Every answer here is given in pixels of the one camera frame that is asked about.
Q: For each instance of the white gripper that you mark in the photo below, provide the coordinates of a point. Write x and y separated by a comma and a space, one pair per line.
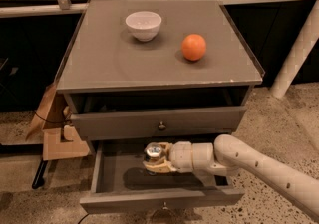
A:
180, 156

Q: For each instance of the silver blue redbull can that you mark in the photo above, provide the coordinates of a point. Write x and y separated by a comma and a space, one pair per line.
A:
153, 157

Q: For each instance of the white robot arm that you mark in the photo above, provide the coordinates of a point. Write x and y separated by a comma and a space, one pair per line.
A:
224, 156

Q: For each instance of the grey open middle drawer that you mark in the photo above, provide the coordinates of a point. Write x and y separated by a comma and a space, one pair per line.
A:
120, 183

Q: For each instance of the grey upper drawer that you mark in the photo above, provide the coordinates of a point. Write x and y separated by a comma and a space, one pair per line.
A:
147, 124

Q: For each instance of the grey drawer cabinet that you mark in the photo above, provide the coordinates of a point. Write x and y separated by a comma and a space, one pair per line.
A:
108, 70

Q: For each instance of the orange fruit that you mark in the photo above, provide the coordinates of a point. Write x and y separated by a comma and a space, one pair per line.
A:
193, 47

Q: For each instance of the white ceramic bowl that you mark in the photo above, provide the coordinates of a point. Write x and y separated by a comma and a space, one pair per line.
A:
143, 25

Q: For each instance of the white diagonal pole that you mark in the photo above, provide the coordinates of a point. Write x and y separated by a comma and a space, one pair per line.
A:
303, 45

